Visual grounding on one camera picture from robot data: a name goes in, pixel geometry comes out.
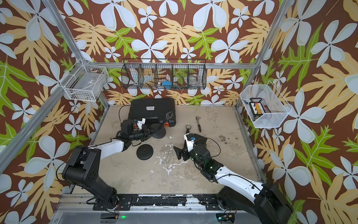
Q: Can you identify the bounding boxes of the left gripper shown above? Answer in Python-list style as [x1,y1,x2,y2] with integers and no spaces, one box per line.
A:
[129,126,158,142]

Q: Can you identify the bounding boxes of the black round base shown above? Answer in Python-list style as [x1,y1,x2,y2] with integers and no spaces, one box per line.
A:
[151,123,166,139]
[136,144,154,161]

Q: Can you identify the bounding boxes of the black stand pole with clip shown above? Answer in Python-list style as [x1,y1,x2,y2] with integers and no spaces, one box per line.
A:
[159,112,174,130]

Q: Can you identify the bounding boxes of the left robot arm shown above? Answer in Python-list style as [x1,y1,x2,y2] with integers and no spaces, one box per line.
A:
[62,119,156,210]

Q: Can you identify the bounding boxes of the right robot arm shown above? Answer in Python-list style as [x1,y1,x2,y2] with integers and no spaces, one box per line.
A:
[174,133,294,224]

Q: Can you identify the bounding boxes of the black plastic tool case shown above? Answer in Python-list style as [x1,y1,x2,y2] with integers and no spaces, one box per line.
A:
[128,98,176,127]

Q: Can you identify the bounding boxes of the blue object in basket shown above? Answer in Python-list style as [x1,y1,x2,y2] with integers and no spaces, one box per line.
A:
[162,81,172,89]

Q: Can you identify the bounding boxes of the screw box in basket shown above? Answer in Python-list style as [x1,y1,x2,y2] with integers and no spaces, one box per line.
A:
[249,98,266,118]

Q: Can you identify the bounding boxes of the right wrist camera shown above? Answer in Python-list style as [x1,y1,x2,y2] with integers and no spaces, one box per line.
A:
[183,133,196,152]

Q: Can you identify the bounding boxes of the red handled ratchet wrench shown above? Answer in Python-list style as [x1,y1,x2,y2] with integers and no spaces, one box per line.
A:
[195,116,202,132]

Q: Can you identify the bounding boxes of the black wire basket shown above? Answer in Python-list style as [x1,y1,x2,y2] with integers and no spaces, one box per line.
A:
[120,59,208,90]

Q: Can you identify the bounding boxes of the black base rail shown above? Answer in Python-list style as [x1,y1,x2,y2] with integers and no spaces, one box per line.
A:
[92,194,244,211]

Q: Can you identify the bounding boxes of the white wire basket left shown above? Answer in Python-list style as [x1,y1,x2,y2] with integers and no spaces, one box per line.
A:
[61,59,109,102]

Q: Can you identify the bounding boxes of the white wire basket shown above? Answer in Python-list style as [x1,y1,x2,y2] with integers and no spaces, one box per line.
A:
[240,81,293,129]
[61,59,109,102]

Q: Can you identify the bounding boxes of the white wire basket right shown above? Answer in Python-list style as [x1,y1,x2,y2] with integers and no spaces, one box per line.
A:
[240,81,293,129]

